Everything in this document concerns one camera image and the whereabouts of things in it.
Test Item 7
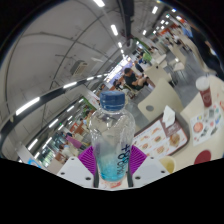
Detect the ceiling strip lights group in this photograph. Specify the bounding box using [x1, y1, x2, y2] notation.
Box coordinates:
[13, 0, 188, 161]

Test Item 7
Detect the cream dining chairs group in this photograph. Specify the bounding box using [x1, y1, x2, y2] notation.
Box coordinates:
[144, 46, 188, 88]

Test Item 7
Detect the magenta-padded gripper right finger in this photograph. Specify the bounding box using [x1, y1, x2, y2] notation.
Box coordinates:
[127, 145, 170, 188]

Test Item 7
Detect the cream mug with pretzel handle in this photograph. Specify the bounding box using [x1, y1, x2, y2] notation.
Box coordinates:
[159, 155, 177, 174]

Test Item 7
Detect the white paper napkin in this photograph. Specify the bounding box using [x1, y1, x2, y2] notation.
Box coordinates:
[162, 105, 177, 128]

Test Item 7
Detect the red paper cup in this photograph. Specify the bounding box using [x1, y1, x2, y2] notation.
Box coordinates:
[195, 75, 214, 108]

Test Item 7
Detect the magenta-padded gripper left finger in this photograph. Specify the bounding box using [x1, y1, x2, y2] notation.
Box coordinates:
[56, 145, 100, 189]

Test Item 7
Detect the cream chair with round hole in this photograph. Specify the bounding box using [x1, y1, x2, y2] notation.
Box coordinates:
[137, 78, 184, 123]

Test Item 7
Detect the ceiling air conditioner unit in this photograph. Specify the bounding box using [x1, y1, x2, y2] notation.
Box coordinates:
[69, 59, 89, 77]

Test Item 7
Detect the colourful printed sticker sheet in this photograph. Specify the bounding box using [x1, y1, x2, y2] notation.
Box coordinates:
[189, 102, 224, 147]

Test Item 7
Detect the clear bottle with blue cap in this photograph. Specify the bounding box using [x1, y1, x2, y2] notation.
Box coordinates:
[88, 90, 136, 183]

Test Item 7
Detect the dark food tray with liner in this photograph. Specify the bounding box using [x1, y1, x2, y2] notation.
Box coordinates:
[132, 111, 191, 160]

